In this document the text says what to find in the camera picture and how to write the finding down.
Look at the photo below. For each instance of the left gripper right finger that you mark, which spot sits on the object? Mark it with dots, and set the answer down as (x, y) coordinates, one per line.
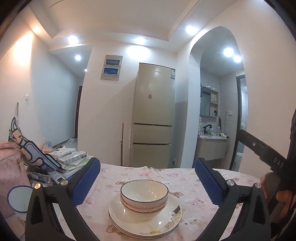
(253, 220)

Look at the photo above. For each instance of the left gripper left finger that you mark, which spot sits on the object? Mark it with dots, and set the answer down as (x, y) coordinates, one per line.
(42, 222)

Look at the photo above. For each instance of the white plate with life text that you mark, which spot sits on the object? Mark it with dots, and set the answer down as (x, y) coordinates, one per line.
(172, 208)

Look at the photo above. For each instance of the large white black-rimmed bowl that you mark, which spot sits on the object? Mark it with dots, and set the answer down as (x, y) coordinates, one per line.
(144, 194)

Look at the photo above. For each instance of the pink strawberry pattern bowl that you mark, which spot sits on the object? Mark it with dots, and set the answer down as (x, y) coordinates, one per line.
(129, 212)

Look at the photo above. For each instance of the stacked white plates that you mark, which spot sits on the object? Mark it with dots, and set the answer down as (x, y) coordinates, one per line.
(148, 229)

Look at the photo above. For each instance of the right hand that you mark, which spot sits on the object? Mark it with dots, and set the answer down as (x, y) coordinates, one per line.
(286, 198)

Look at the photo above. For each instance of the white hair dryer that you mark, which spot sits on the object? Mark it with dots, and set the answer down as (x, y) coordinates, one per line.
(223, 135)

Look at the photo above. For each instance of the pink bag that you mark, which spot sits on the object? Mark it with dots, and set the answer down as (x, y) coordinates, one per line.
(12, 173)

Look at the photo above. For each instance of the bathroom vanity cabinet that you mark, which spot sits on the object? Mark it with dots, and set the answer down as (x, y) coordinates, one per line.
(211, 147)

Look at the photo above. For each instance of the black faucet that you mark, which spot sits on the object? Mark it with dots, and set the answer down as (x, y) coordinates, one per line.
(207, 130)

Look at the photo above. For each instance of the stack of books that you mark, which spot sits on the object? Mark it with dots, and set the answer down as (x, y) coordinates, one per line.
(74, 160)

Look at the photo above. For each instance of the pink cartoon tablecloth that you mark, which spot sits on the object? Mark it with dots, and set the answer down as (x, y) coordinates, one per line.
(182, 183)

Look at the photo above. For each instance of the bathroom mirror cabinet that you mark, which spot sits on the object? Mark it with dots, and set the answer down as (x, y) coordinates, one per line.
(209, 105)

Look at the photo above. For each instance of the beige refrigerator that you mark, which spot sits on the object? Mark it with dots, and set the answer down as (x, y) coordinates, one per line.
(153, 116)

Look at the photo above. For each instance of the wall electrical panel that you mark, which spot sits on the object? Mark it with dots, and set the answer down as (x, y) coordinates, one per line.
(111, 67)

